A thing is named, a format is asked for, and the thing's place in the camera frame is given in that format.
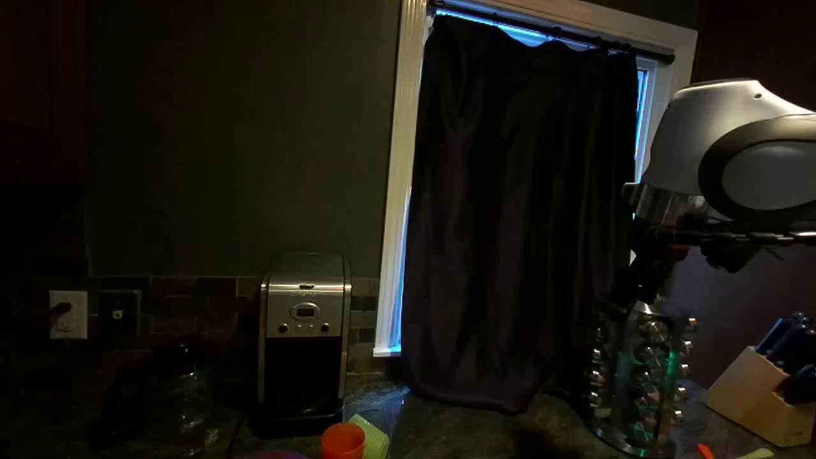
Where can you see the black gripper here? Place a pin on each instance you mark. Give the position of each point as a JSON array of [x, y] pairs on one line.
[[656, 265]]

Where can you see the dark window curtain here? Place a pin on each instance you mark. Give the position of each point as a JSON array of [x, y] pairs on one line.
[[512, 213]]

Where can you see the white wall outlet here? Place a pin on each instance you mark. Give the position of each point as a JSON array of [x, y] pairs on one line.
[[76, 326]]

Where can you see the yellow-green plastic cup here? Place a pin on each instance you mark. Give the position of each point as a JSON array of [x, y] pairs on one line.
[[375, 437]]

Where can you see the dark wall switch plate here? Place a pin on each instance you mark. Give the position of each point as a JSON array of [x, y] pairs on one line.
[[119, 315]]

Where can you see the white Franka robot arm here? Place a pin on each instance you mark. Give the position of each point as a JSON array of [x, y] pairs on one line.
[[723, 127]]

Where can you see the wooden knife block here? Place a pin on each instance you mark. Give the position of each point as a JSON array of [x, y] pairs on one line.
[[748, 395]]

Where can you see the glass coffee carafe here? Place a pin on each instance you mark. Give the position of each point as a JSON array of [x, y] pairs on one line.
[[175, 399]]

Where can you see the white window frame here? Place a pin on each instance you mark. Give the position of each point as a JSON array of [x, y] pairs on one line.
[[398, 168]]

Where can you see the stainless steel coffee maker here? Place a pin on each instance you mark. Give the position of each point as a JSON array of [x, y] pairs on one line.
[[301, 315]]

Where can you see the green plastic utensil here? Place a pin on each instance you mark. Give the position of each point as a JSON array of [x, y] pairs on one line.
[[755, 454]]

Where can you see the orange plastic spatula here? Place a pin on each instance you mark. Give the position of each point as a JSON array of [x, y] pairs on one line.
[[706, 452]]

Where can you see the orange plastic cup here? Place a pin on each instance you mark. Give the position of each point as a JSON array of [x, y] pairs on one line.
[[342, 442]]

